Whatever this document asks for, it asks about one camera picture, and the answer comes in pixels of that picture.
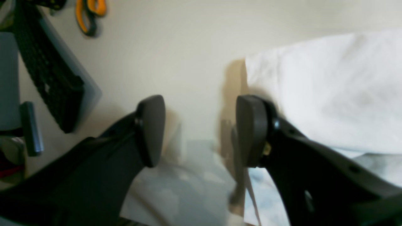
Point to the orange handled scissors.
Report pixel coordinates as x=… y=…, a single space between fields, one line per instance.
x=86 y=12

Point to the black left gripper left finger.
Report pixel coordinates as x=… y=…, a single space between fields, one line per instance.
x=88 y=185

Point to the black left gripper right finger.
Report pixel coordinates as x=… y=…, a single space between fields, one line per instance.
x=317 y=185

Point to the white T-shirt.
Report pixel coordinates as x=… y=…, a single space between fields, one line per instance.
x=343 y=91

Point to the black laptop keyboard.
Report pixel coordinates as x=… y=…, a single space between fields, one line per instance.
x=63 y=84

